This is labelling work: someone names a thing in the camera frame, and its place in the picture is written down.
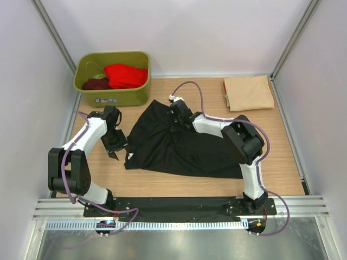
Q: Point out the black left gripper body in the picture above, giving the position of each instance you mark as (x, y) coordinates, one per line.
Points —
(114, 140)

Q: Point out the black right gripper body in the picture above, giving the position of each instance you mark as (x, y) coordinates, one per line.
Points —
(175, 122)

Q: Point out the black t shirt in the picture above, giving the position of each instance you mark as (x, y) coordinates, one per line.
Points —
(153, 145)

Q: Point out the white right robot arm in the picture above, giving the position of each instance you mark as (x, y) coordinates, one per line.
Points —
(242, 139)

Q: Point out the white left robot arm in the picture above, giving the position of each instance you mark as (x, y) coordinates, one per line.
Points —
(68, 171)

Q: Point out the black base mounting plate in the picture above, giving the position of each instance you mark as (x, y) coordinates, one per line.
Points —
(235, 205)

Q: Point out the dark maroon t shirt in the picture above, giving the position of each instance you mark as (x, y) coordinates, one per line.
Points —
(96, 84)

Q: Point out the olive green plastic bin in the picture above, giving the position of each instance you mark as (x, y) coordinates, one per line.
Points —
(91, 66)

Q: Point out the red t shirt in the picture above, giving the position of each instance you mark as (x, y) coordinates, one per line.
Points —
(122, 76)

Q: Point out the folded beige t shirt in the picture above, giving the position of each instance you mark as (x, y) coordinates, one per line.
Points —
(248, 93)

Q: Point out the slotted grey cable duct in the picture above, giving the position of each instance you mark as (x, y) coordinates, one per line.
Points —
(103, 225)

